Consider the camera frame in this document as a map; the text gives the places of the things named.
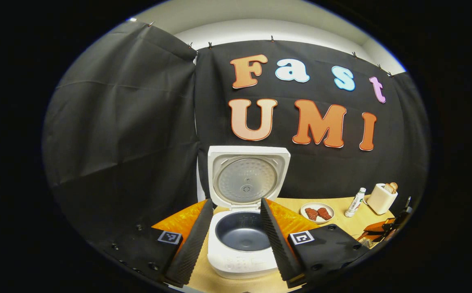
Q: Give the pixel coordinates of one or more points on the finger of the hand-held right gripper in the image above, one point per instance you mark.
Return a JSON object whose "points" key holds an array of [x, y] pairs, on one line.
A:
{"points": [[380, 232]]}

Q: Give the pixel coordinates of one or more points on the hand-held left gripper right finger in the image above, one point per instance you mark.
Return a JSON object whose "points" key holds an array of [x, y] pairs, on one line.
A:
{"points": [[278, 244]]}

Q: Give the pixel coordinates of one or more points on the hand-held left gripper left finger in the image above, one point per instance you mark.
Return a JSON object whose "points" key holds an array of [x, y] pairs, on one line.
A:
{"points": [[193, 248]]}

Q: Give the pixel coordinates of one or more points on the white rice cooker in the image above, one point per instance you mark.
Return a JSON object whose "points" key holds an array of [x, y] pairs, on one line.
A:
{"points": [[240, 260]]}

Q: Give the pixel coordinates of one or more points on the white toaster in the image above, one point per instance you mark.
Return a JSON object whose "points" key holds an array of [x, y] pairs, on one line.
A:
{"points": [[380, 201]]}

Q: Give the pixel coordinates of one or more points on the toast bread slice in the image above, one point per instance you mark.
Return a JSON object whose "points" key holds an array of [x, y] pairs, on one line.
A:
{"points": [[394, 186], [388, 188]]}

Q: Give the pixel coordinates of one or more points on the white drink bottle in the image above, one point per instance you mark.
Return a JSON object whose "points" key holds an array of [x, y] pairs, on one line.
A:
{"points": [[354, 203]]}

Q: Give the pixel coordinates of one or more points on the red meat slice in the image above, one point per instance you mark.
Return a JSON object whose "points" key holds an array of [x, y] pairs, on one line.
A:
{"points": [[311, 214], [324, 213]]}

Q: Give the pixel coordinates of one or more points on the white round plate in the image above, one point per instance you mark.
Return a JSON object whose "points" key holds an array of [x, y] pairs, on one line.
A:
{"points": [[327, 221]]}

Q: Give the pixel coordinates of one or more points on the black backdrop cloth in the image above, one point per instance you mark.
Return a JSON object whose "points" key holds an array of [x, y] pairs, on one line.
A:
{"points": [[117, 142]]}

